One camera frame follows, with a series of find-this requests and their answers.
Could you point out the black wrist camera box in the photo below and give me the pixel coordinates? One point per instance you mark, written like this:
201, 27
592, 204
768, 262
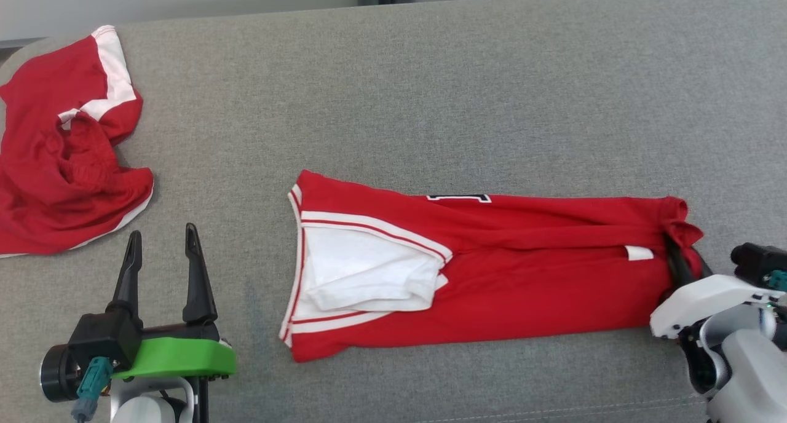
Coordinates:
101, 340
759, 263

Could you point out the red white basketball jersey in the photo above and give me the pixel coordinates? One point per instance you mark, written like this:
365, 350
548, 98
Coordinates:
522, 281

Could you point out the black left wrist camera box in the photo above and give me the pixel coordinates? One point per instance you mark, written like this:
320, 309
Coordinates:
101, 340

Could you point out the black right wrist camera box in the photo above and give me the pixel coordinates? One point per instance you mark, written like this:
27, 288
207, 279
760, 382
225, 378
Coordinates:
759, 263

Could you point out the red white sports shorts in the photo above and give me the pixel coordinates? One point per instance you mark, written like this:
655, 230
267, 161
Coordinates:
55, 183

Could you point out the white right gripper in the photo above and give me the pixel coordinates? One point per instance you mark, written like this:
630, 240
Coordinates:
701, 300

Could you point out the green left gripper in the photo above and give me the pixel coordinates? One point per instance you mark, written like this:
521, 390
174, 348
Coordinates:
184, 358

